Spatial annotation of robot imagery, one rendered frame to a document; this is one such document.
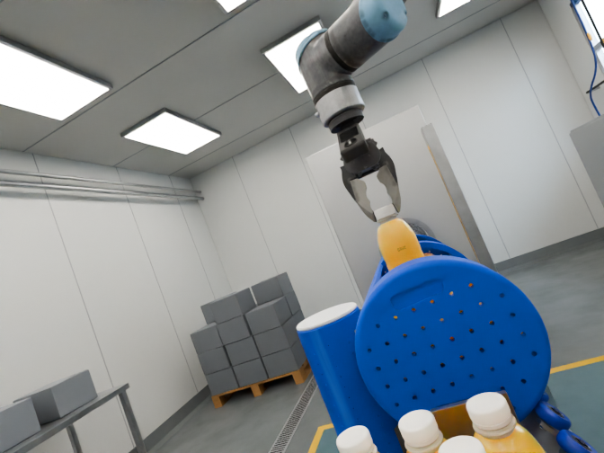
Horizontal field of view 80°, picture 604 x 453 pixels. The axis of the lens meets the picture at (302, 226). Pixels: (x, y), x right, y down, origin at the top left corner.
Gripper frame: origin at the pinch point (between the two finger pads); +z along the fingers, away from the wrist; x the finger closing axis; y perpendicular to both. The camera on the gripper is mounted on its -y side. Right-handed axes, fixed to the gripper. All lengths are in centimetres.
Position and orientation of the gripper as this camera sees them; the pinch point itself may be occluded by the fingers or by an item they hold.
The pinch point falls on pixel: (384, 210)
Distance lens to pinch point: 69.7
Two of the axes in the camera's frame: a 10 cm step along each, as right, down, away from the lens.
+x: -8.9, 3.9, 2.4
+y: 2.5, -0.3, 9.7
